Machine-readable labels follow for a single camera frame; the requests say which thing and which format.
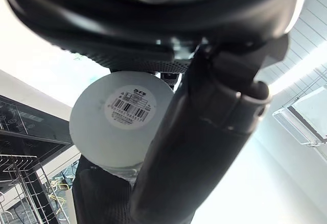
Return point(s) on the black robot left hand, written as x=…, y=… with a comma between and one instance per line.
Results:
x=143, y=20

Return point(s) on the white cup with barcode sticker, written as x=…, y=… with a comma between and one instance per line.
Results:
x=94, y=124

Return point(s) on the black glossy dishwasher door panel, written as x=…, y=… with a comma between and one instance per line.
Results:
x=25, y=124

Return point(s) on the rectangular ceiling light fixture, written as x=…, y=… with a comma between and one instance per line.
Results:
x=293, y=125

